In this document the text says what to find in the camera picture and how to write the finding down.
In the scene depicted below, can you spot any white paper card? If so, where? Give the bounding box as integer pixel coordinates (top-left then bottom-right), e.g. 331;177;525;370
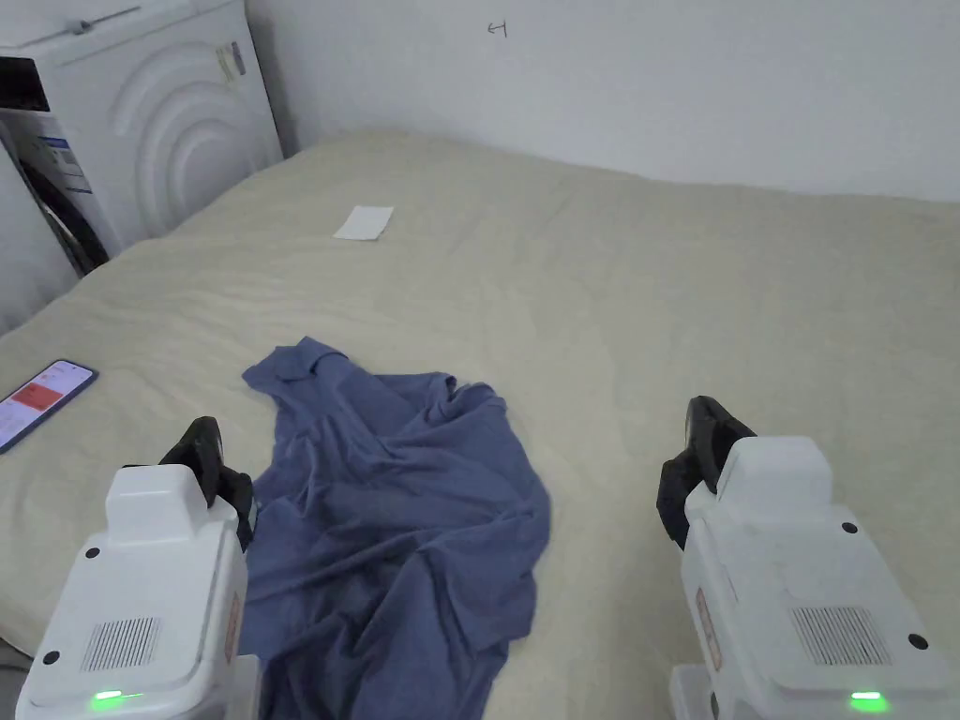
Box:
333;204;397;243

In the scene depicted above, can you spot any white washing machine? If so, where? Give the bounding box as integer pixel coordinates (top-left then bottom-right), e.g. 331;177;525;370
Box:
0;0;285;336

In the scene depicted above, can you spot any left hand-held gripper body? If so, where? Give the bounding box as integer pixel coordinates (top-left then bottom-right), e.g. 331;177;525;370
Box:
13;463;263;720

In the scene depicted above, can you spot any bed with beige sheet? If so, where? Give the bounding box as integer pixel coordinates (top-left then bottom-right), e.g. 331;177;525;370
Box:
0;130;960;720

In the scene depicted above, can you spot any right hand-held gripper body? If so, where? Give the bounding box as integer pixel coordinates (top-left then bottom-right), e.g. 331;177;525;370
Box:
668;435;952;720

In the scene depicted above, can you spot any blue shirt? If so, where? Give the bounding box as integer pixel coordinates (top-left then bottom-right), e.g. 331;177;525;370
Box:
239;336;554;720

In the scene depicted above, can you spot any smartphone with blue case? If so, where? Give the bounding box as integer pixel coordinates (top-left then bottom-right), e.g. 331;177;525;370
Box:
0;359;100;457

